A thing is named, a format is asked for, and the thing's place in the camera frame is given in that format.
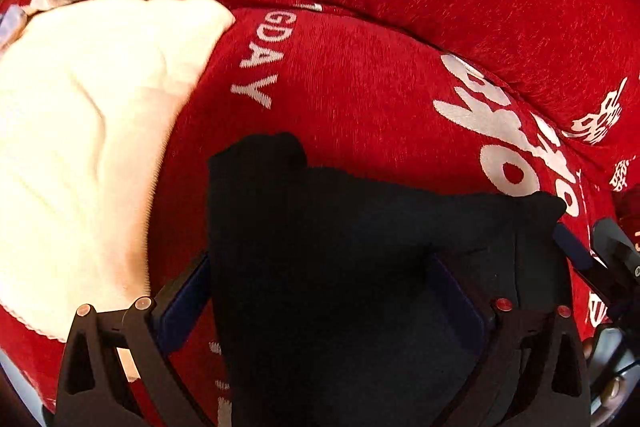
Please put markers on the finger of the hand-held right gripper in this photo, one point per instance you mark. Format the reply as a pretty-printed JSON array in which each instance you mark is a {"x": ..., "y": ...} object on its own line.
[
  {"x": 575, "y": 247},
  {"x": 617, "y": 247}
]

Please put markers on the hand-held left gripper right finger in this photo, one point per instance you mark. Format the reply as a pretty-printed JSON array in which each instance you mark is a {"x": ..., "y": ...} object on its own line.
[{"x": 460, "y": 302}]

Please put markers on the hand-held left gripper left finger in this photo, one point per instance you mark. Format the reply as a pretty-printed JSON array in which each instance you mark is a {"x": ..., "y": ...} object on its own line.
[{"x": 182, "y": 307}]

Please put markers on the black pants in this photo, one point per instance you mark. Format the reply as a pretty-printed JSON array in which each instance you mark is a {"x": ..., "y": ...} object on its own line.
[{"x": 325, "y": 257}]

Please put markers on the cream white cloth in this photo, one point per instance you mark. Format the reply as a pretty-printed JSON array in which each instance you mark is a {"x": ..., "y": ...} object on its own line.
[{"x": 85, "y": 132}]

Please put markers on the red printed sofa seat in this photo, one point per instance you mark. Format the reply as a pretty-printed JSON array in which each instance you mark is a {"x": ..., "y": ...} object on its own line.
[{"x": 350, "y": 97}]

